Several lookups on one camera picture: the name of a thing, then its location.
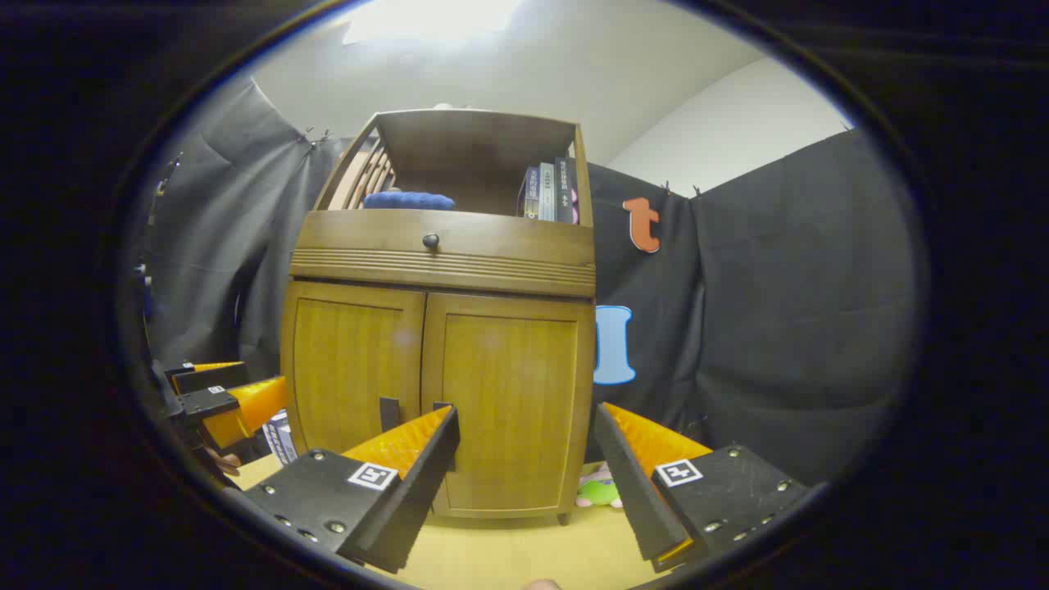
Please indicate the green plush toy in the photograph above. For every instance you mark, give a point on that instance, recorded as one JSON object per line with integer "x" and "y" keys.
{"x": 598, "y": 492}

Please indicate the wooden double-door shoe cabinet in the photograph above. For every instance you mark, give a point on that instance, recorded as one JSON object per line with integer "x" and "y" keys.
{"x": 442, "y": 262}

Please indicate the wooden shoe cabinet door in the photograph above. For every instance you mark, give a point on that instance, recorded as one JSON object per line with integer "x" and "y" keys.
{"x": 348, "y": 360}
{"x": 516, "y": 393}

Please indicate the black book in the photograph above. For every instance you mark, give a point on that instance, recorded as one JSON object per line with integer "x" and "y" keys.
{"x": 564, "y": 190}

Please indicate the blue folded towel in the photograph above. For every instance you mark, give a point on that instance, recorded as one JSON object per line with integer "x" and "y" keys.
{"x": 408, "y": 201}

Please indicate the dark blue book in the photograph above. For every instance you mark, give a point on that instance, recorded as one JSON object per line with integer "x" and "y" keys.
{"x": 531, "y": 195}

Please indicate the grey book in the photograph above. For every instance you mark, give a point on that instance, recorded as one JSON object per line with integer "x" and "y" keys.
{"x": 547, "y": 192}

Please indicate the black backdrop cloth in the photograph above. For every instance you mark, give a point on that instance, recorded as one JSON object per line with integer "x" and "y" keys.
{"x": 778, "y": 287}

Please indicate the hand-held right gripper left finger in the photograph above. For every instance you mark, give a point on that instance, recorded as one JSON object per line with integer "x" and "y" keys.
{"x": 418, "y": 500}

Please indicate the wooden cabinet drawer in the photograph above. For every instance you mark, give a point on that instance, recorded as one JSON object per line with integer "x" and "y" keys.
{"x": 492, "y": 246}

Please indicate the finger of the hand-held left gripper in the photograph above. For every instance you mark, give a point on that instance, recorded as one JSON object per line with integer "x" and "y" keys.
{"x": 209, "y": 378}
{"x": 246, "y": 406}

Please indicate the black round drawer knob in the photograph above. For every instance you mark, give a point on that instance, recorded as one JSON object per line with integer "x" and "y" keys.
{"x": 430, "y": 241}

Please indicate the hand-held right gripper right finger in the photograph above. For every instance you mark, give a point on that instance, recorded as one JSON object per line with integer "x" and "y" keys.
{"x": 635, "y": 500}

